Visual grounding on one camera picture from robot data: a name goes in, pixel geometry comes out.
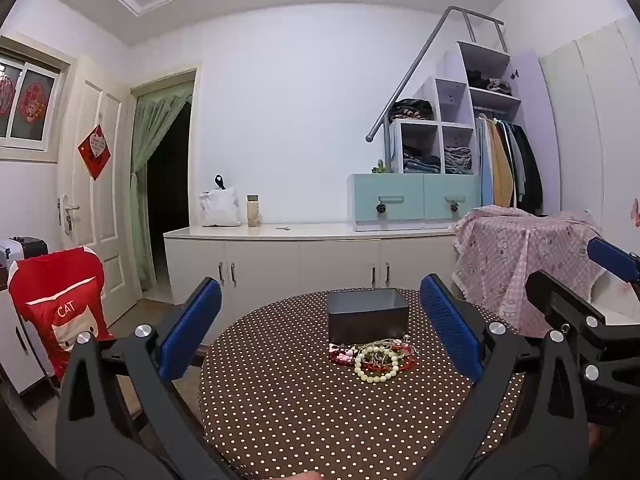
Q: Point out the hanging dark jackets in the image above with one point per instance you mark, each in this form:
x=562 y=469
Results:
x=527 y=170

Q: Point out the brown polka dot tablecloth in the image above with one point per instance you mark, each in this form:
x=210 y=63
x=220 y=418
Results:
x=300 y=410

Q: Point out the hanging blue garment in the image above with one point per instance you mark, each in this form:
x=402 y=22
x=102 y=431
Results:
x=483 y=165

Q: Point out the black suitcase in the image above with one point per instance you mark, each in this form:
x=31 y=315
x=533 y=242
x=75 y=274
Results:
x=30 y=247

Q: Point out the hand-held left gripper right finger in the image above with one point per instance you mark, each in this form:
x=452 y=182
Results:
x=445 y=325

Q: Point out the grey metal handrail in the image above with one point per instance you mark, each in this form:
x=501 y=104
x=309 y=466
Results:
x=420 y=60

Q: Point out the pinecone drawer knob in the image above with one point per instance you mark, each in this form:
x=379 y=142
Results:
x=454 y=206
x=381 y=207

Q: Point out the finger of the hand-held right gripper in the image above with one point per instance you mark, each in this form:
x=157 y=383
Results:
x=612 y=257
x=555 y=300

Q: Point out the hanging yellow garment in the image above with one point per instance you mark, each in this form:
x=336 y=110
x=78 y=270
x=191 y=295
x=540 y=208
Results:
x=501 y=170

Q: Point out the beige bottle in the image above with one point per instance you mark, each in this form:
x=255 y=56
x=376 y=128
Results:
x=253 y=212

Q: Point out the white stair shelf unit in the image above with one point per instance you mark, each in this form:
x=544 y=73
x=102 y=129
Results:
x=452 y=97

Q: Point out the small white cabinet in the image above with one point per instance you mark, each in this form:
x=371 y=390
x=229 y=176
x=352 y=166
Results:
x=22 y=350

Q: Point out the white bag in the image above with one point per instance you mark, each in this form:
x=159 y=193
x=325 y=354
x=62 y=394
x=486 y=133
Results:
x=220 y=207

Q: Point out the folded dark and beige clothes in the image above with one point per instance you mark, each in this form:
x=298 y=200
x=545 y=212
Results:
x=490 y=84

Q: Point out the red diamond door decoration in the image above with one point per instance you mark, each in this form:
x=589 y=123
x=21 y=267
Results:
x=94 y=149

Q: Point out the white sideboard cabinet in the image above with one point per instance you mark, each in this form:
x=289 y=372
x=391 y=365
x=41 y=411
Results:
x=300 y=265

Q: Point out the dark grey metal box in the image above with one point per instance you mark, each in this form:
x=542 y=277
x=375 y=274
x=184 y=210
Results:
x=367 y=320

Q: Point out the green curtain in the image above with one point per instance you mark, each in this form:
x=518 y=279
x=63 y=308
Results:
x=145 y=150

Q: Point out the white framed window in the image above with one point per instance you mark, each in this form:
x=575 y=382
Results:
x=30 y=105

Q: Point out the teal drawer unit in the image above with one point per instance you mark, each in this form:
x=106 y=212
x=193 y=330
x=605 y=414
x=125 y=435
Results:
x=405 y=195

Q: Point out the white panel door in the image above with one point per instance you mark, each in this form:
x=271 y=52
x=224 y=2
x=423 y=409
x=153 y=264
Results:
x=107 y=220

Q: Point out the folded grey clothes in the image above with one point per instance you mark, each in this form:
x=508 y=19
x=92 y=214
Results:
x=457 y=160

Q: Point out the white wardrobe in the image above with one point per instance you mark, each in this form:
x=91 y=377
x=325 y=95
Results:
x=595 y=125

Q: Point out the folded blue jeans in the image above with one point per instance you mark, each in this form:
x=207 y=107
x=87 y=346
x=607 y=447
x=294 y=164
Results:
x=422 y=162

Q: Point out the purple wardrobe door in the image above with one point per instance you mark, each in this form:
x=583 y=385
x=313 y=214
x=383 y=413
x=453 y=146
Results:
x=535 y=110

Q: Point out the small green plant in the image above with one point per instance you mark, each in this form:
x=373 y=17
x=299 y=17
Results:
x=381 y=167

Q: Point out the pink checked printed cloth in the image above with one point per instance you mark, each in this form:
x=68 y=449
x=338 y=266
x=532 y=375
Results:
x=505 y=260

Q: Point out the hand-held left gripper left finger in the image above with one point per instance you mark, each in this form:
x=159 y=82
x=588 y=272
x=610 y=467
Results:
x=192 y=330

